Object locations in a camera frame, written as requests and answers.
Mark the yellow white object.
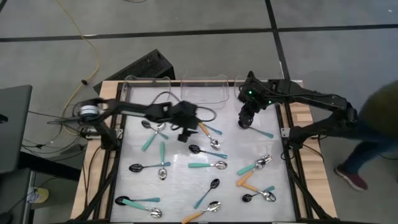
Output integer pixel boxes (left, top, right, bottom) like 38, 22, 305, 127
26, 186, 50, 205

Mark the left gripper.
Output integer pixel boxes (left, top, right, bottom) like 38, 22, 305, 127
170, 100, 200, 143

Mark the dark grey panel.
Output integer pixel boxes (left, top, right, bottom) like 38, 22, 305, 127
0, 167, 32, 224
0, 84, 34, 174

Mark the black cable bundle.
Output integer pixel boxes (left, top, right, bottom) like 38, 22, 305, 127
21, 99, 94, 156

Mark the person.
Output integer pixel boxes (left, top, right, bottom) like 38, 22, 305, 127
333, 79, 398, 192

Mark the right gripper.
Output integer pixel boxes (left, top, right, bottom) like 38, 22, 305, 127
237, 79, 270, 129

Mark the clear plastic bin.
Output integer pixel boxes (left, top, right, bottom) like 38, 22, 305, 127
123, 74, 172, 111
233, 73, 282, 110
179, 73, 230, 110

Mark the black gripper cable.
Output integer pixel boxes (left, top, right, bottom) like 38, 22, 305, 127
151, 91, 218, 123

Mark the yellow cable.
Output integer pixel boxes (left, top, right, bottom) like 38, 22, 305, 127
55, 0, 100, 136

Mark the black perforated case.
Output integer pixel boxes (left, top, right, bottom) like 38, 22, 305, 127
93, 49, 176, 94

